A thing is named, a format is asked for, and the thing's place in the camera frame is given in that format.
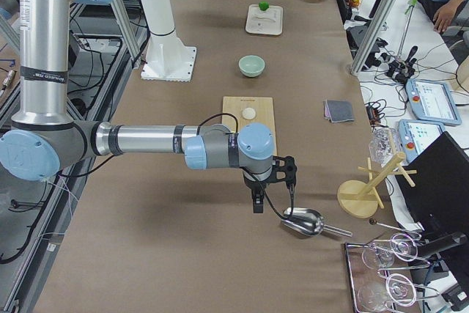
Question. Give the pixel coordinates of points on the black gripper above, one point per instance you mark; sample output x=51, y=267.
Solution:
x=253, y=184

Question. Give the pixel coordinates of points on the white steamed bun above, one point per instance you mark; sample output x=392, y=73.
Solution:
x=249, y=113

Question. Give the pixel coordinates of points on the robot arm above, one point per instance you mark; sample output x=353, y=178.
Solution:
x=45, y=139

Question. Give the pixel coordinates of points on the mint green bowl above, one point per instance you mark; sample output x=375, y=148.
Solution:
x=251, y=66

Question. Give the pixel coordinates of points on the clear glass bowl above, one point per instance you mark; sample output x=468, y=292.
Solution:
x=384, y=144

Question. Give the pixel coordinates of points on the metal scoop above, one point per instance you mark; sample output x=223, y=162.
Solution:
x=310, y=222

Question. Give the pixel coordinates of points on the bamboo cutting board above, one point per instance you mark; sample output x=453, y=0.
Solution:
x=264, y=112

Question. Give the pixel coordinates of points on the wooden cup tree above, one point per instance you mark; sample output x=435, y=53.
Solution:
x=361, y=199

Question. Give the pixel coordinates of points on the grey folded cloth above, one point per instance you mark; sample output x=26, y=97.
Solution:
x=338, y=111

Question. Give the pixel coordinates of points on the lower teach pendant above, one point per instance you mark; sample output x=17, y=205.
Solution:
x=416, y=135

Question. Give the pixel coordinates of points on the teach pendant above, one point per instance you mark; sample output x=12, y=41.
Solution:
x=432, y=101
x=416, y=135

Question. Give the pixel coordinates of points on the cream rabbit tray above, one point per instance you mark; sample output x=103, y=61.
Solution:
x=268, y=22

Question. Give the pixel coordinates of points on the black monitor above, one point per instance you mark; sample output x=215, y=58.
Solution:
x=439, y=199

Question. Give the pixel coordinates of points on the green lime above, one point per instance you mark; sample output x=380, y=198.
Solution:
x=263, y=5

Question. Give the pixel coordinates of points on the upper teach pendant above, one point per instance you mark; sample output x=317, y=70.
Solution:
x=432, y=101

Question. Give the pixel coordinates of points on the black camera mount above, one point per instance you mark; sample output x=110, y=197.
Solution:
x=284, y=171

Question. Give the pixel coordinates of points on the black wire glass rack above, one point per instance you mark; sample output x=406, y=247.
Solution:
x=379, y=274

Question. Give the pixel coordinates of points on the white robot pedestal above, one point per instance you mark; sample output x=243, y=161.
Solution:
x=167, y=58

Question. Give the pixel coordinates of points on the aluminium frame post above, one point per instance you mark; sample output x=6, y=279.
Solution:
x=370, y=36

